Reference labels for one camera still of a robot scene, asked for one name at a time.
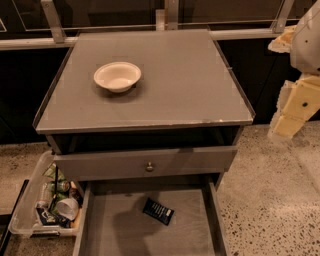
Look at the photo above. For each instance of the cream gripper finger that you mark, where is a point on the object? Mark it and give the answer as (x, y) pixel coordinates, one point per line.
(283, 43)
(297, 102)

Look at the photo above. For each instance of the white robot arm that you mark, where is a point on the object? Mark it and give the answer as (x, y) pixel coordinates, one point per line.
(305, 49)

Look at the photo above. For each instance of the grey drawer cabinet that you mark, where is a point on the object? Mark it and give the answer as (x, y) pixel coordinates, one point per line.
(187, 97)

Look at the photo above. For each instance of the closed top drawer with knob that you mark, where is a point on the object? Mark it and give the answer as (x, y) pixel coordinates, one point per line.
(145, 163)

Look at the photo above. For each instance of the open middle drawer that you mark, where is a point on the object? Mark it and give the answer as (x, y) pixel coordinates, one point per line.
(114, 224)

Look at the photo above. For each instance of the green soda can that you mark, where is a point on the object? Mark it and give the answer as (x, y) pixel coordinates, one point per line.
(62, 186)

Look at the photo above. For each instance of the white paper cup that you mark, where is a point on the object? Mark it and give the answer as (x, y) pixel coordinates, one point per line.
(68, 208)

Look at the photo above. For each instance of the green chip bag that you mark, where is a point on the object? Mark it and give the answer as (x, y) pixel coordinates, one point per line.
(54, 172)

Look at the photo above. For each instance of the clear plastic bin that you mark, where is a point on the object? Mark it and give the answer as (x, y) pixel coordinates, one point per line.
(24, 220)

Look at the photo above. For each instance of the clear plastic bottle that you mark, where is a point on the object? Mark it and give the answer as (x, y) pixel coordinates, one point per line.
(45, 197)

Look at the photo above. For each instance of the dark blue snack bag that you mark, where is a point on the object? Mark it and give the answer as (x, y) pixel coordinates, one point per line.
(46, 218)

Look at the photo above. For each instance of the metal railing frame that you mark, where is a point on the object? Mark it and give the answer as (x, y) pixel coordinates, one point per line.
(57, 23)

